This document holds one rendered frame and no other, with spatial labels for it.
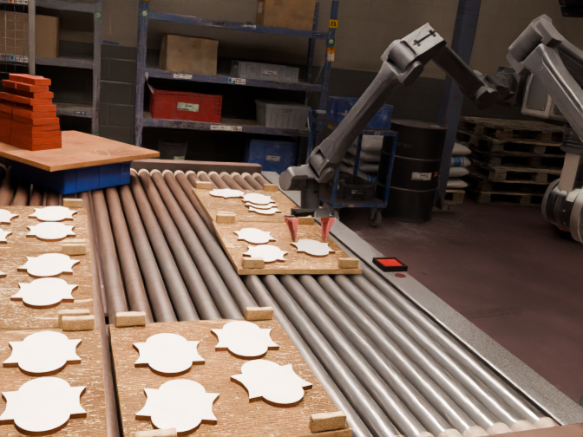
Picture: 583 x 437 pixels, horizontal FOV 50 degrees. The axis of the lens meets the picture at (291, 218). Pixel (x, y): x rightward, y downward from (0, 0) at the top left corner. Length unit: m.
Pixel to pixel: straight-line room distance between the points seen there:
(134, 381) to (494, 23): 7.17
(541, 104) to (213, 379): 1.34
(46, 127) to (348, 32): 5.11
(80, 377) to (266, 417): 0.32
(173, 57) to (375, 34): 2.35
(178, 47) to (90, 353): 5.06
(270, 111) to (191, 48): 0.96
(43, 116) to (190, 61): 3.84
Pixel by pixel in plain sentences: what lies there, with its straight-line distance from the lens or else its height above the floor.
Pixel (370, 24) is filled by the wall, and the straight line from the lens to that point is 7.21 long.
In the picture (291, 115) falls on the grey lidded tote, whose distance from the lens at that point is 6.34.
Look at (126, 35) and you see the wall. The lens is 6.67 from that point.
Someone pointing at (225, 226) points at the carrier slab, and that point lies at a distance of 1.96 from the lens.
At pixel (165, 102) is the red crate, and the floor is 0.80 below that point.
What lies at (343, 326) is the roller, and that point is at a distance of 1.44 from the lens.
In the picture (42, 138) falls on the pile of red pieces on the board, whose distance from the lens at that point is 2.40.
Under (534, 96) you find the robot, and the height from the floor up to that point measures 1.43.
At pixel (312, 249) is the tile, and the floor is 0.94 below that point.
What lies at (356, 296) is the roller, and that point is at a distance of 1.60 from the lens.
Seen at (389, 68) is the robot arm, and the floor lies 1.47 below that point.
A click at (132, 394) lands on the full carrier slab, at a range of 1.09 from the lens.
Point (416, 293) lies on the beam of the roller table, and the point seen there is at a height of 0.92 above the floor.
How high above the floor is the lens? 1.52
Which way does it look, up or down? 16 degrees down
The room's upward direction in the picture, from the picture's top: 7 degrees clockwise
